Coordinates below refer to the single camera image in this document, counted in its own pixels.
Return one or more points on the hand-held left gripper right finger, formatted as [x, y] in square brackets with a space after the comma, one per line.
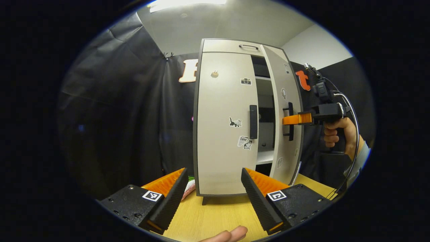
[257, 201]

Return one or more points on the ceiling light panel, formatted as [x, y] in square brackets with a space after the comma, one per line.
[188, 5]

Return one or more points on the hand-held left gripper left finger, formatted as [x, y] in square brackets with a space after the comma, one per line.
[173, 201]

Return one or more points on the white double-door shoe cabinet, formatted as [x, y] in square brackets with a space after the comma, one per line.
[228, 45]

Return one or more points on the black cloth clip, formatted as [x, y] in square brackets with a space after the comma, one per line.
[168, 55]

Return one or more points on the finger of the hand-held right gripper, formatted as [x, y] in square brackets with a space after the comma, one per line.
[297, 119]

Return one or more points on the white cabinet door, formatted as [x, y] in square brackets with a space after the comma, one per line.
[221, 134]
[277, 74]

